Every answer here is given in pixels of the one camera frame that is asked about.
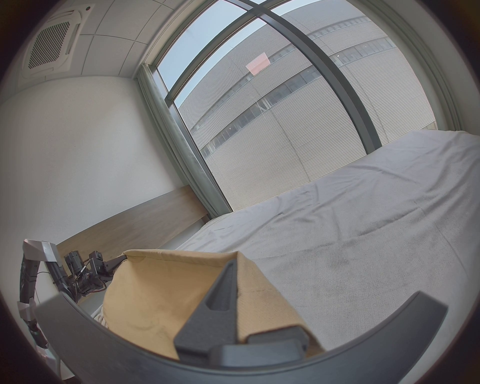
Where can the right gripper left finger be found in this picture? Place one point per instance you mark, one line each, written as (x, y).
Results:
(217, 322)

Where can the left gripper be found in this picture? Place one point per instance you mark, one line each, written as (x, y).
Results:
(110, 266)

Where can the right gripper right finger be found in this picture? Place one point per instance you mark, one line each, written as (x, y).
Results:
(281, 335)

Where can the tan shorts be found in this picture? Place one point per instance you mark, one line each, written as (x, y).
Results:
(157, 288)

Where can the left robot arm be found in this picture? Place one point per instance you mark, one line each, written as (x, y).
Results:
(56, 273)

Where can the bed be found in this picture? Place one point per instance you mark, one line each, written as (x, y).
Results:
(356, 225)

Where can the grey-green curtain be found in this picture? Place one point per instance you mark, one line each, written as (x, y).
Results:
(423, 63)
(176, 138)

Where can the window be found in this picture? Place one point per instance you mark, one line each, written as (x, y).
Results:
(281, 131)

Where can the white ceiling air conditioner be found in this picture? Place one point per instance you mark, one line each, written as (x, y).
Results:
(52, 41)

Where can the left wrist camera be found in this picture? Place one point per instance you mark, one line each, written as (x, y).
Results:
(96, 260)

